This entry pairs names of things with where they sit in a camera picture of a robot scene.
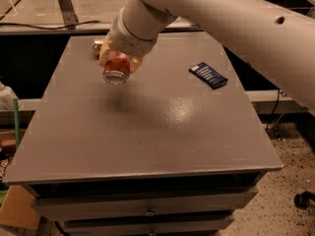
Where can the grey cabinet lower drawer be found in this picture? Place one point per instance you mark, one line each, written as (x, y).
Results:
(150, 226)

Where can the dark blue snack packet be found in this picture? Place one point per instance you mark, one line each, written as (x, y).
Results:
(209, 75)

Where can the green pole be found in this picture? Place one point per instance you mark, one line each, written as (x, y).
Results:
(16, 122)

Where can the grey cabinet drawer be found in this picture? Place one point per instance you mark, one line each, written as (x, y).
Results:
(78, 208)
(150, 226)

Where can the white plastic jug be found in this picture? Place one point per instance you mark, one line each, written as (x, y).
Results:
(7, 97)

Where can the black chair caster wheel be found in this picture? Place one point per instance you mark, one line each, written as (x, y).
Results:
(303, 200)

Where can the crumpled golden snack bag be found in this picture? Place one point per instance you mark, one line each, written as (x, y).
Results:
(97, 46)

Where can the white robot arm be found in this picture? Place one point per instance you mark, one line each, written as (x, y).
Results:
(276, 42)

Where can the red coke can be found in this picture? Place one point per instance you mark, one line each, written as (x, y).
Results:
(116, 71)

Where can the grey cabinet top drawer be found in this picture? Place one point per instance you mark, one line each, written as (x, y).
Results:
(78, 208)

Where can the left metal window bracket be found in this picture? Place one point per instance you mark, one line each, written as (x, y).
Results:
(69, 16)

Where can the brown cardboard box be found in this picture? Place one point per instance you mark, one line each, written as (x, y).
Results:
(16, 209)

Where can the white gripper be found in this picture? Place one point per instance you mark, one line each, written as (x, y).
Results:
(131, 43)

